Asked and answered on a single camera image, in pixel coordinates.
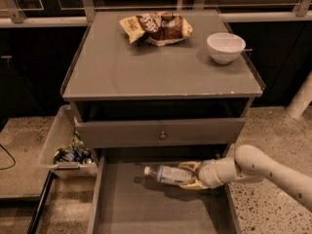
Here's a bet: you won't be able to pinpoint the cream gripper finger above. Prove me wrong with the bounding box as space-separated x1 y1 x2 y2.
177 161 202 174
179 179 208 190

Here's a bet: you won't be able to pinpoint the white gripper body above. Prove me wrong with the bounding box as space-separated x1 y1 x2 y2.
198 159 225 189

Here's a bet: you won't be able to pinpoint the blue plastic bottle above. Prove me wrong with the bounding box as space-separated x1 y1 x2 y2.
144 165 195 185

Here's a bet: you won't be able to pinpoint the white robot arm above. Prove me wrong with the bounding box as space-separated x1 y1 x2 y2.
177 144 312 211

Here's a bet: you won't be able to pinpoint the grey top drawer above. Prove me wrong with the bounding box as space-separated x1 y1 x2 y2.
73 97 254 149

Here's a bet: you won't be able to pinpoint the round metal drawer knob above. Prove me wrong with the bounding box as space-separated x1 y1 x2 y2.
159 132 168 140

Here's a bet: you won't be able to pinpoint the grey open middle drawer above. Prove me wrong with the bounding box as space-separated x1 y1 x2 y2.
88 145 237 234

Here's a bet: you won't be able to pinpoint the grey drawer cabinet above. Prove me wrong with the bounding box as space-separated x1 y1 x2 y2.
59 9 265 168

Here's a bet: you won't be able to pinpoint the crumpled cans and wrappers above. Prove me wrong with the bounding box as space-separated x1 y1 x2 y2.
54 131 94 164

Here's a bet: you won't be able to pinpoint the white ceramic bowl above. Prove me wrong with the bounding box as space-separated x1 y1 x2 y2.
207 32 246 64

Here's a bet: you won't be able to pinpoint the clear plastic trash bin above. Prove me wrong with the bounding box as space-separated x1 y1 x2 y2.
39 105 98 178

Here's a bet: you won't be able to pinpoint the brown yellow chip bag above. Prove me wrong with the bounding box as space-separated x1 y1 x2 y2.
119 12 193 47

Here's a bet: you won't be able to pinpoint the white post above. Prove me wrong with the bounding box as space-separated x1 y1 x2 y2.
286 71 312 119

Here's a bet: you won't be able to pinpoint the metal railing frame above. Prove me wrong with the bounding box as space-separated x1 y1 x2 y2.
1 0 312 27

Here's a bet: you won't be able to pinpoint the black floor cable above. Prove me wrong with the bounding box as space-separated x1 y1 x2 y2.
0 143 17 171

